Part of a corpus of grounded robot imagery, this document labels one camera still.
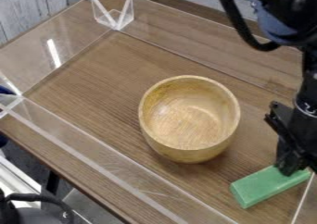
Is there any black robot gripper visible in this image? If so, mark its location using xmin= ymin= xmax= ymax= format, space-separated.
xmin=264 ymin=101 xmax=317 ymax=176

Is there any green rectangular block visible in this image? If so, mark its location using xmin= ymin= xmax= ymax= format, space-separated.
xmin=228 ymin=166 xmax=311 ymax=209

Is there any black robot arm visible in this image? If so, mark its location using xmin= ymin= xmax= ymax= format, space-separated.
xmin=219 ymin=0 xmax=317 ymax=176

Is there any brown wooden bowl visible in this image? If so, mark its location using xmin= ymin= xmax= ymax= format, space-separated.
xmin=137 ymin=75 xmax=242 ymax=164

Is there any black table leg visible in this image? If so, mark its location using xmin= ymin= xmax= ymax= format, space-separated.
xmin=45 ymin=171 xmax=60 ymax=195

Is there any blue object at left edge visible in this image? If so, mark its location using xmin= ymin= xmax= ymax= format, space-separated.
xmin=0 ymin=85 xmax=16 ymax=148

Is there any clear acrylic enclosure wall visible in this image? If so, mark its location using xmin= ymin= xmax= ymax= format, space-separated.
xmin=0 ymin=0 xmax=311 ymax=224

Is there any clear acrylic corner bracket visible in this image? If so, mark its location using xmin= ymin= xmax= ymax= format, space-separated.
xmin=90 ymin=0 xmax=133 ymax=31

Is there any grey metal base plate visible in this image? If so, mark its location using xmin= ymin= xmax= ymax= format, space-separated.
xmin=0 ymin=195 xmax=93 ymax=224

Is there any black cable loop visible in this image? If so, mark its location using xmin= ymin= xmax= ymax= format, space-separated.
xmin=0 ymin=190 xmax=76 ymax=224

